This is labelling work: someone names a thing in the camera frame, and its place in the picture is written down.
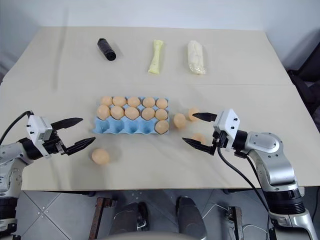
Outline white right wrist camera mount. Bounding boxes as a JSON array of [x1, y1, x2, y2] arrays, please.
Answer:
[[213, 108, 242, 151]]

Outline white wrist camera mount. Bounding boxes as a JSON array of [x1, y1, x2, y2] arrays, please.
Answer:
[[213, 108, 242, 151], [26, 114, 54, 156]]

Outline brown egg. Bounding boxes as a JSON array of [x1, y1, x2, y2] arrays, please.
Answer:
[[127, 96, 142, 108], [173, 113, 187, 129], [187, 107, 201, 122], [190, 132, 207, 146], [141, 107, 156, 121], [112, 95, 127, 107], [155, 97, 169, 110], [124, 106, 140, 121], [100, 96, 114, 107], [91, 148, 110, 165], [155, 108, 169, 121], [155, 120, 170, 135], [110, 105, 125, 120], [96, 104, 111, 120], [142, 96, 156, 109]]

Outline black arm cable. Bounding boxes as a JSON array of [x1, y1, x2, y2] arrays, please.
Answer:
[[215, 146, 277, 240], [0, 110, 35, 146]]

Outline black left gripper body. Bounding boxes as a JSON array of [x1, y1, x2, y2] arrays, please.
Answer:
[[42, 129, 66, 157]]

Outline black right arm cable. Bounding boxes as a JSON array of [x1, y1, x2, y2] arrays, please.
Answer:
[[215, 146, 277, 240]]

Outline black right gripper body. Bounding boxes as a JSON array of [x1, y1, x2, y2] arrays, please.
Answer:
[[211, 129, 230, 151]]

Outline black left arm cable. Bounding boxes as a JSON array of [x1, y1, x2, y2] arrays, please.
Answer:
[[0, 110, 35, 146]]

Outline black chair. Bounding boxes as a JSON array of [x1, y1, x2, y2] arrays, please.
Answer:
[[286, 29, 320, 119]]

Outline black bag roll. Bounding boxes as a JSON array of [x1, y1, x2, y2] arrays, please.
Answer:
[[96, 37, 117, 61]]

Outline pale yellow bag roll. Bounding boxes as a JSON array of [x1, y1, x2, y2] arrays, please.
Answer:
[[147, 39, 167, 76]]

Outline dark rounded shape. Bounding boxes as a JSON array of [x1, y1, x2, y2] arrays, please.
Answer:
[[111, 201, 151, 240], [175, 195, 209, 240]]

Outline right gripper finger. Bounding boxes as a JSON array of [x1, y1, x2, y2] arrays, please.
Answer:
[[192, 112, 218, 123], [182, 136, 217, 156]]

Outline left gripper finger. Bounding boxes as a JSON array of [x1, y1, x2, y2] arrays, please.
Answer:
[[62, 136, 97, 157], [51, 116, 84, 132]]

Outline rusty metal table leg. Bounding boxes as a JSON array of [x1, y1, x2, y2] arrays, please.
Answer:
[[89, 196, 119, 240], [226, 205, 245, 240]]

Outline white bag roll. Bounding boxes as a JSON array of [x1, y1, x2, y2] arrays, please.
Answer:
[[186, 40, 209, 76]]

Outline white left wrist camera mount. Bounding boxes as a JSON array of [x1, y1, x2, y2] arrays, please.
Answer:
[[26, 114, 54, 156]]

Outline blue egg tray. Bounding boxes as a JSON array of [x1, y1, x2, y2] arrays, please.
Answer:
[[93, 95, 172, 137]]

